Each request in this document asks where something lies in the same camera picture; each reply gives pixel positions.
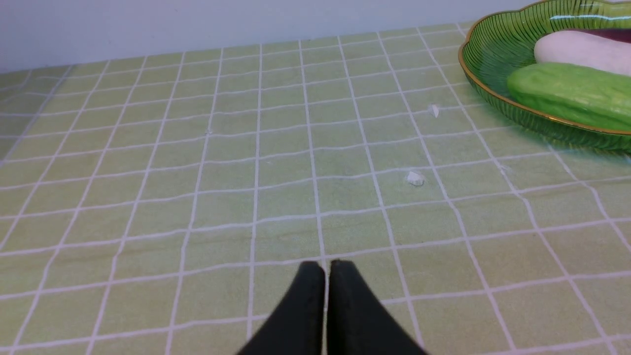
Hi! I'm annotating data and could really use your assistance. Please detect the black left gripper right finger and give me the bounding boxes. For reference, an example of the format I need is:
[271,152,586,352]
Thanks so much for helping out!
[327,260,426,355]

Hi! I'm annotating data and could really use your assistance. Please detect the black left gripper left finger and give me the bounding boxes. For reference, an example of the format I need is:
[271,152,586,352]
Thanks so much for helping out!
[238,261,325,355]

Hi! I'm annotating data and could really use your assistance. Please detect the white paper scrap far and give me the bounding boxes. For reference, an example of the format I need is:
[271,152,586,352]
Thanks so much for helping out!
[428,104,440,118]

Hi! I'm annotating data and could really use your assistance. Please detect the white radish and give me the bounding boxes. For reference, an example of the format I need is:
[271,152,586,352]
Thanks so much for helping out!
[534,29,630,76]

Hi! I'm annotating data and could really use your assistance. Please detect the green checkered tablecloth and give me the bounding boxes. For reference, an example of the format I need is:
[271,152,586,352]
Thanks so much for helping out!
[0,23,630,355]

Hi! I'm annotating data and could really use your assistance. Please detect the purple eggplant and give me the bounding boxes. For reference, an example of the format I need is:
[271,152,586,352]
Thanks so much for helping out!
[581,28,631,43]

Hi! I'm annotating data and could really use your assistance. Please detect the green glass plate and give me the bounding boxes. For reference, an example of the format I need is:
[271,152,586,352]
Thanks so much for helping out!
[458,0,631,152]

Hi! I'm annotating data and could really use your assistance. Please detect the white paper scrap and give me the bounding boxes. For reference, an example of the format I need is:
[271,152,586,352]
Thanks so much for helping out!
[428,104,440,118]
[406,171,425,187]

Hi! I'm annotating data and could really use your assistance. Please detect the white paper scrap near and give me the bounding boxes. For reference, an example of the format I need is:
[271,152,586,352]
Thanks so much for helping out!
[406,171,425,187]

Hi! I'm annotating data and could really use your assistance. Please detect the green cucumber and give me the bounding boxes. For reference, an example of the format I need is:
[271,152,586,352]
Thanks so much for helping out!
[507,62,631,131]

